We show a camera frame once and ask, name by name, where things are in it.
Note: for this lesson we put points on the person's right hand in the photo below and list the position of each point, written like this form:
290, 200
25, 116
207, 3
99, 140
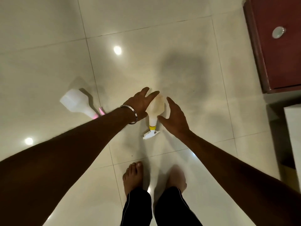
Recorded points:
176, 121

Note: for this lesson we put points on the white spray bottle pink trigger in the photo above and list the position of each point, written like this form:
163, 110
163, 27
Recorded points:
76, 102

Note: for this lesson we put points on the round silver cabinet knob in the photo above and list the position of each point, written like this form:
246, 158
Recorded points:
278, 32

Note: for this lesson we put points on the red-brown wooden cabinet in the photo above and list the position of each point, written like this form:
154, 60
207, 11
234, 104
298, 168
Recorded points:
281, 61

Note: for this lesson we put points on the person's right thumb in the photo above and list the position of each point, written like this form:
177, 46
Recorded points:
163, 119

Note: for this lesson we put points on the person's left thumb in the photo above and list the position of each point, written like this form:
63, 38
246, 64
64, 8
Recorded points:
152, 95

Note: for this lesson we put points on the person's right foot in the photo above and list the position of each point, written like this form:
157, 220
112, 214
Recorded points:
176, 177

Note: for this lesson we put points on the white furniture piece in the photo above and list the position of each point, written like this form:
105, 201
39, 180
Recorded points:
294, 138

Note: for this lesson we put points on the person's foot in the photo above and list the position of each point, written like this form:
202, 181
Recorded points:
133, 177
176, 177

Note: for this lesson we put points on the white spray bottle yellow collar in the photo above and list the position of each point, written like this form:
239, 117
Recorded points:
156, 110

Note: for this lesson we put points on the person's left forearm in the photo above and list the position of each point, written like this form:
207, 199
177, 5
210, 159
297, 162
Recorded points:
65, 157

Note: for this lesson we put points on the person's left foot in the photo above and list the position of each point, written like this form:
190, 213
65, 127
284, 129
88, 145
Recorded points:
133, 177

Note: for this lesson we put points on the person's right forearm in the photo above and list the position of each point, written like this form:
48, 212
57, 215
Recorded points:
239, 181

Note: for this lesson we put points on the black trousers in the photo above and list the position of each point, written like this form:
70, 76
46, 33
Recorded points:
169, 209

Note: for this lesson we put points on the person's left hand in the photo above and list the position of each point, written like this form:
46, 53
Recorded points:
137, 104

